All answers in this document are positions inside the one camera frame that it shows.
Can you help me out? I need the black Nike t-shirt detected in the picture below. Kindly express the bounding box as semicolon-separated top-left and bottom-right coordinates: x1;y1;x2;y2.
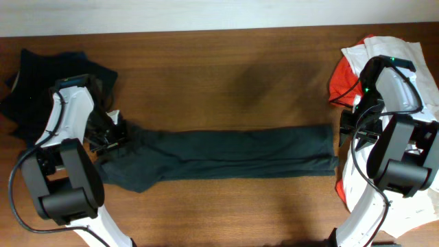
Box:
95;123;339;193

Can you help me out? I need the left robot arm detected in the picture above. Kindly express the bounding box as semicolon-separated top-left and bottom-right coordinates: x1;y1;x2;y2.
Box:
14;74;135;246

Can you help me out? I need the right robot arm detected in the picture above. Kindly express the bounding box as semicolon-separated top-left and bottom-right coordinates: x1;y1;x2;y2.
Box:
326;55;438;246

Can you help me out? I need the red garment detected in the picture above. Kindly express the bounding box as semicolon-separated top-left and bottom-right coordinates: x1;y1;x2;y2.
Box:
329;34;374;204

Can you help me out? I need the folded black shirt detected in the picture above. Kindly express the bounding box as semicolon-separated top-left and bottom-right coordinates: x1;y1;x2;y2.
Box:
0;48;119;148

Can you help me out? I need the folded navy shirt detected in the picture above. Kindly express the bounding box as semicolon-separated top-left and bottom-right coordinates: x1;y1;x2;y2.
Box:
3;51;90;150

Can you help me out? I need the white t-shirt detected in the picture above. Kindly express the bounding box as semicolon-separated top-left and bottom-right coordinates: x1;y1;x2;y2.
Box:
337;36;439;239

